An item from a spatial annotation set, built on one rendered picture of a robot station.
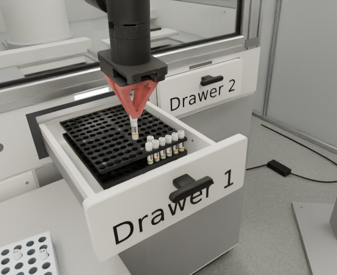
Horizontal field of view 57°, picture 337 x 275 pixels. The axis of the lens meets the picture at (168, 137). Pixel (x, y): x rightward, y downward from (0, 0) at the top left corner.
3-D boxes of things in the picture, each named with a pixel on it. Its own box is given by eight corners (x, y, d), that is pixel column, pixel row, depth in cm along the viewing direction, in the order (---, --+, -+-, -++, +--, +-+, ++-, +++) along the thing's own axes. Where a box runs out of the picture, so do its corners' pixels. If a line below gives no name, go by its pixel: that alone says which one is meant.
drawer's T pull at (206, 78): (224, 80, 85) (224, 75, 84) (202, 87, 81) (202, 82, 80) (214, 77, 87) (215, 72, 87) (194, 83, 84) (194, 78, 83)
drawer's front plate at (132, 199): (243, 186, 58) (248, 136, 53) (99, 263, 45) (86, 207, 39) (236, 181, 60) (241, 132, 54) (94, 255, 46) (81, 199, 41)
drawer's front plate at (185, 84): (240, 94, 96) (243, 59, 91) (161, 121, 83) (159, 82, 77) (236, 92, 98) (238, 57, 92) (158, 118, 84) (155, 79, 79)
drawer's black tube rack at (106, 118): (187, 165, 62) (187, 137, 59) (106, 201, 54) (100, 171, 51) (134, 124, 78) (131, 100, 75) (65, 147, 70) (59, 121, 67)
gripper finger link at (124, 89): (139, 100, 56) (136, 48, 50) (161, 118, 51) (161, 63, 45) (104, 110, 52) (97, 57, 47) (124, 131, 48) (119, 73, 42)
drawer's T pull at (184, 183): (213, 185, 47) (213, 177, 46) (172, 205, 43) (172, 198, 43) (198, 173, 49) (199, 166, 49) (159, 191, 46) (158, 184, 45)
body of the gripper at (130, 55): (134, 54, 51) (131, 7, 47) (169, 77, 45) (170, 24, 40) (97, 63, 48) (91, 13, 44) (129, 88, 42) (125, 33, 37)
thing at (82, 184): (230, 178, 58) (232, 151, 55) (103, 243, 46) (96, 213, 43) (130, 108, 87) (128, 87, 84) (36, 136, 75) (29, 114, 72)
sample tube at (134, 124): (134, 141, 52) (131, 116, 50) (130, 138, 53) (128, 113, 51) (140, 138, 53) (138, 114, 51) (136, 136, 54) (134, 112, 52)
